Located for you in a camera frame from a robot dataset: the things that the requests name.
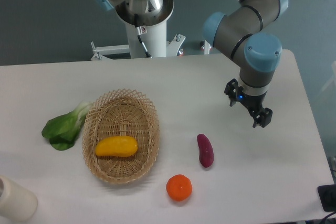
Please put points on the yellow mango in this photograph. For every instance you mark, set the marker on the yellow mango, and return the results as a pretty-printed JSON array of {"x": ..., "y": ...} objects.
[{"x": 119, "y": 146}]

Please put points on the cream cylindrical bottle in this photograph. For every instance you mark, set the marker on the cream cylindrical bottle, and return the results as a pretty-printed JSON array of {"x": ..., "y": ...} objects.
[{"x": 17, "y": 202}]

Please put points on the green bok choy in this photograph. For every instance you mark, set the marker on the green bok choy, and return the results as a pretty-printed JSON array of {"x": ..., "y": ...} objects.
[{"x": 62, "y": 131}]

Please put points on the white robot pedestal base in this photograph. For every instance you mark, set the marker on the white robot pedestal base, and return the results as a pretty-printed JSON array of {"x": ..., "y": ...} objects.
[{"x": 146, "y": 28}]

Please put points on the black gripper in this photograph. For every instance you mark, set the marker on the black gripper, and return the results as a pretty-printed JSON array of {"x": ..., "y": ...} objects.
[{"x": 253, "y": 103}]

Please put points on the purple sweet potato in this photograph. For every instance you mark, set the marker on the purple sweet potato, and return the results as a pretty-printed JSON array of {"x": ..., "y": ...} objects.
[{"x": 206, "y": 153}]

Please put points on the black device at edge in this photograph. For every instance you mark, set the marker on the black device at edge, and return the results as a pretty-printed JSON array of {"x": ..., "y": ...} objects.
[{"x": 327, "y": 197}]

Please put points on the woven wicker basket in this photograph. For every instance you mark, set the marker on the woven wicker basket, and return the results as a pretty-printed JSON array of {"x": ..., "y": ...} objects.
[{"x": 122, "y": 113}]

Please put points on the orange tangerine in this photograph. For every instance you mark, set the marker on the orange tangerine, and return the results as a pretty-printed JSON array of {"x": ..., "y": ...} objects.
[{"x": 179, "y": 187}]

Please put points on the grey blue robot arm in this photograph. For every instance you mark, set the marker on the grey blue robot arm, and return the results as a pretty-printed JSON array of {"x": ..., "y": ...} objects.
[{"x": 237, "y": 36}]

